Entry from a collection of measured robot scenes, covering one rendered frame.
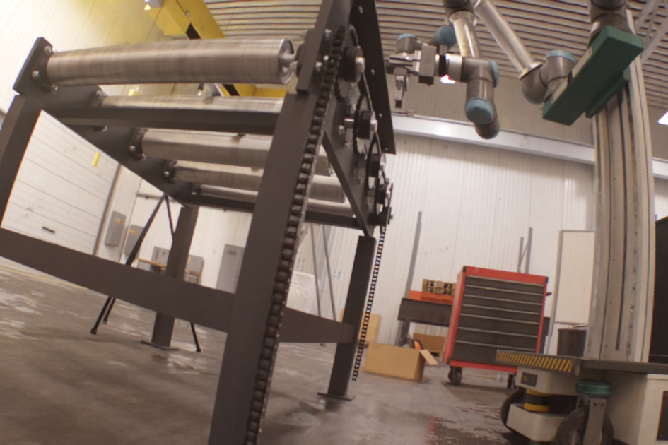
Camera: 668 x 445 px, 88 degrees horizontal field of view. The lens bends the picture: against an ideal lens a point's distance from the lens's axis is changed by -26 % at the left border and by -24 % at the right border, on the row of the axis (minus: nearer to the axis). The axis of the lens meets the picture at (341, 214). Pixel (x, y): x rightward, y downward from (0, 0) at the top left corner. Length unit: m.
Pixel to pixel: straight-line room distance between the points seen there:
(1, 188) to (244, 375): 0.95
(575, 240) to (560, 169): 7.26
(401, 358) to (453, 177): 9.16
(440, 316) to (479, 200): 6.16
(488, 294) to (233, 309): 2.81
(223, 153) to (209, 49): 0.64
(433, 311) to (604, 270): 4.85
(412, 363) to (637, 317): 2.27
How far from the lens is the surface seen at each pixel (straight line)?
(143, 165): 1.95
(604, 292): 1.74
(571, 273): 5.81
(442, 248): 11.64
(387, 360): 3.51
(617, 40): 1.65
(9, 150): 1.42
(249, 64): 0.99
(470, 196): 12.10
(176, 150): 1.72
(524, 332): 3.49
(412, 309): 6.38
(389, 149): 2.10
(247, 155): 1.56
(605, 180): 1.85
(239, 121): 1.12
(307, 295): 9.54
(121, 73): 1.22
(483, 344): 3.41
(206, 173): 1.95
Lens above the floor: 0.32
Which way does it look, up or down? 14 degrees up
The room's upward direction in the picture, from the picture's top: 11 degrees clockwise
